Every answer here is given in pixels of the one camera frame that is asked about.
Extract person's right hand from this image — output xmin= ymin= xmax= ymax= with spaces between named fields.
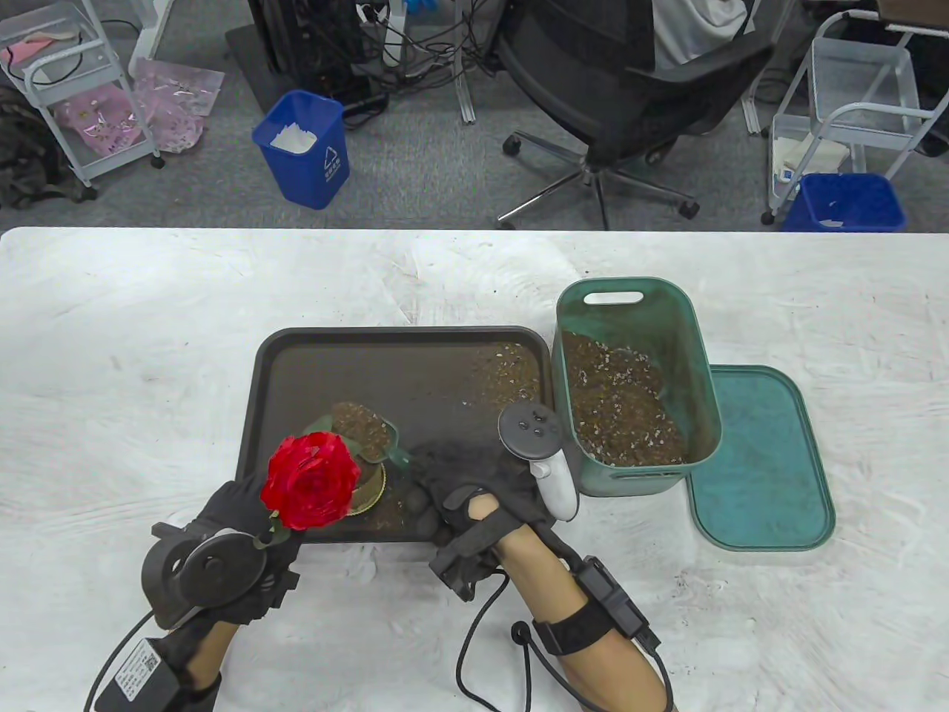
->
xmin=400 ymin=441 xmax=583 ymax=603

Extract person's left hand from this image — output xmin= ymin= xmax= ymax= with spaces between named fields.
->
xmin=152 ymin=475 xmax=301 ymax=627

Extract green plastic trowel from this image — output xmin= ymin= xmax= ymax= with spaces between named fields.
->
xmin=326 ymin=402 xmax=412 ymax=469

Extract red artificial rose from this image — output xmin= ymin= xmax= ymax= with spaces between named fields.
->
xmin=252 ymin=432 xmax=362 ymax=550

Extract brown potting mix heap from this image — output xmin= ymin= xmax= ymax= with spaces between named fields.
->
xmin=330 ymin=403 xmax=394 ymax=462

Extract person's right forearm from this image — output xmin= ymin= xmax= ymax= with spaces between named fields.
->
xmin=495 ymin=523 xmax=668 ymax=712

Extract person's left forearm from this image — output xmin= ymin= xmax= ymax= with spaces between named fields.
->
xmin=185 ymin=622 xmax=239 ymax=687

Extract scattered potting mix crumbs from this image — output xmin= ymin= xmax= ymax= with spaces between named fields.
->
xmin=463 ymin=343 xmax=548 ymax=416

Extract yellow ribbed flower pot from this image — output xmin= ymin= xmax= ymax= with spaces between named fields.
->
xmin=347 ymin=460 xmax=388 ymax=516

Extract dark brown plastic tray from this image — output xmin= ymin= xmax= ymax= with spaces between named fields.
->
xmin=236 ymin=327 xmax=563 ymax=545

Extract green plastic storage bin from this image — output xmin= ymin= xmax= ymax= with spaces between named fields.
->
xmin=555 ymin=277 xmax=724 ymax=497

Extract green plastic bin lid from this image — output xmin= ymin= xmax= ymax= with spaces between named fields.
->
xmin=685 ymin=363 xmax=837 ymax=553

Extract blue bin with white symbol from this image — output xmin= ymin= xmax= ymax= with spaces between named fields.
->
xmin=251 ymin=89 xmax=351 ymax=211

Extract black office chair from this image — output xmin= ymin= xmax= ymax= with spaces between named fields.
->
xmin=495 ymin=0 xmax=776 ymax=231

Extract black backpack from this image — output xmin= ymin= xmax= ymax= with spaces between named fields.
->
xmin=0 ymin=80 xmax=99 ymax=210

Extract pink plastic bag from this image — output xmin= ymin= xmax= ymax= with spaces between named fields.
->
xmin=131 ymin=57 xmax=226 ymax=155
xmin=58 ymin=82 xmax=142 ymax=157

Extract white desk leg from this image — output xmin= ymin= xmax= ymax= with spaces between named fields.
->
xmin=741 ymin=70 xmax=776 ymax=136

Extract plain blue bin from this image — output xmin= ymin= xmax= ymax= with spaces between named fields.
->
xmin=780 ymin=172 xmax=908 ymax=234

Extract black computer tower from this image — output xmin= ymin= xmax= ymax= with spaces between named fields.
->
xmin=247 ymin=0 xmax=369 ymax=76

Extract white metal trolley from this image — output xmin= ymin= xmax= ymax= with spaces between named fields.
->
xmin=761 ymin=10 xmax=949 ymax=226
xmin=0 ymin=0 xmax=166 ymax=189

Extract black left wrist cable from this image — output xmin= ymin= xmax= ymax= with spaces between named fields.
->
xmin=83 ymin=608 xmax=158 ymax=712

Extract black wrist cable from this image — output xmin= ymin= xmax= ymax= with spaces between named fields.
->
xmin=454 ymin=571 xmax=675 ymax=712
xmin=83 ymin=608 xmax=158 ymax=712

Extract black left wrist camera module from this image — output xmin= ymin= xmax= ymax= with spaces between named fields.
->
xmin=95 ymin=636 xmax=180 ymax=712

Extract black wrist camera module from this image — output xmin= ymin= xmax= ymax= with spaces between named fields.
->
xmin=95 ymin=636 xmax=180 ymax=712
xmin=530 ymin=556 xmax=662 ymax=657

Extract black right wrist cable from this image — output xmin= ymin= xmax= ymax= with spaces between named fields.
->
xmin=454 ymin=571 xmax=675 ymax=712

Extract black right wrist camera module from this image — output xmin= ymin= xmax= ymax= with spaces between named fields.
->
xmin=530 ymin=556 xmax=662 ymax=657

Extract bundle of floor cables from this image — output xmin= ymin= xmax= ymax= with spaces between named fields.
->
xmin=354 ymin=0 xmax=506 ymax=99

